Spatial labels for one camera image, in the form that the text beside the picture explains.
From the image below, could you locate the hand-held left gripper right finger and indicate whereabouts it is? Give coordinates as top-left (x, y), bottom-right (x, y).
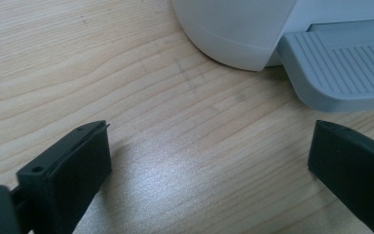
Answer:
top-left (307, 119), bottom-right (374, 234)

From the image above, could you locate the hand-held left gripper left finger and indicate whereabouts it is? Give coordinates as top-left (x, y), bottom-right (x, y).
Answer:
top-left (16, 120), bottom-right (113, 234)

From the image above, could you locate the white pedal trash can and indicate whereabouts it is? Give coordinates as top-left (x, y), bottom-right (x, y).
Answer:
top-left (169, 0), bottom-right (374, 72)

